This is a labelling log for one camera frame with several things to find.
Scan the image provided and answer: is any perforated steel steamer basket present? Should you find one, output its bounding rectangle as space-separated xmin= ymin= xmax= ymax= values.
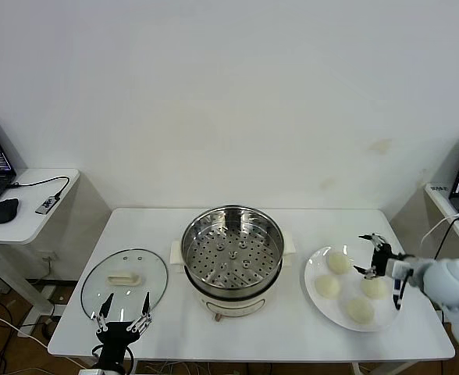
xmin=180 ymin=204 xmax=285 ymax=288

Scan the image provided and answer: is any black USB hub cable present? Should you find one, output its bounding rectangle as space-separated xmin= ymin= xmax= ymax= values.
xmin=5 ymin=175 xmax=71 ymax=201

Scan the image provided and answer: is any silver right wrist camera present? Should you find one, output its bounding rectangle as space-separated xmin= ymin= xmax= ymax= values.
xmin=385 ymin=255 xmax=417 ymax=284

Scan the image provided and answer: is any large white plate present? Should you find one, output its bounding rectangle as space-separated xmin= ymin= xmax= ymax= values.
xmin=304 ymin=245 xmax=403 ymax=333

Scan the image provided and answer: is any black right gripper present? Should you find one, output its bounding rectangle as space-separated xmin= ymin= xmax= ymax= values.
xmin=353 ymin=233 xmax=394 ymax=280

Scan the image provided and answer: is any black computer mouse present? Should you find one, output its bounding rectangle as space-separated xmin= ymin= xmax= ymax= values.
xmin=0 ymin=198 xmax=20 ymax=225

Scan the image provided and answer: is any small grey USB hub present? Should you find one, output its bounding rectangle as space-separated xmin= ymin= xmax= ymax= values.
xmin=34 ymin=195 xmax=59 ymax=215

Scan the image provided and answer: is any white steamed baozi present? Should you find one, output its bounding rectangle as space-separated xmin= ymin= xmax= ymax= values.
xmin=327 ymin=252 xmax=351 ymax=276
xmin=345 ymin=297 xmax=375 ymax=324
xmin=315 ymin=274 xmax=340 ymax=300
xmin=361 ymin=275 xmax=389 ymax=300

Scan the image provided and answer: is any black laptop power cable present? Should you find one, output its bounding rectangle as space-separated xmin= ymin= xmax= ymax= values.
xmin=432 ymin=216 xmax=459 ymax=261

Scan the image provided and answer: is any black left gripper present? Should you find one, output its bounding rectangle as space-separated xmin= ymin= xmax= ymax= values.
xmin=90 ymin=291 xmax=154 ymax=364

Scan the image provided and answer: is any cream electric cooking pot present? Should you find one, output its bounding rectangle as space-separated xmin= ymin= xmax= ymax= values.
xmin=169 ymin=230 xmax=296 ymax=323

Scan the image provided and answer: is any white side table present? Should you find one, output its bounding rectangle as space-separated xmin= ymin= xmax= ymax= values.
xmin=0 ymin=167 xmax=81 ymax=337
xmin=424 ymin=181 xmax=459 ymax=255

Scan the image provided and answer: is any glass lid cream handle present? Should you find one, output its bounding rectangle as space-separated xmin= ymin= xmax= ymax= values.
xmin=80 ymin=248 xmax=169 ymax=322

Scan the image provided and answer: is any white laptop cable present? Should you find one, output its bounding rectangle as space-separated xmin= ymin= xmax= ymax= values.
xmin=420 ymin=212 xmax=459 ymax=255

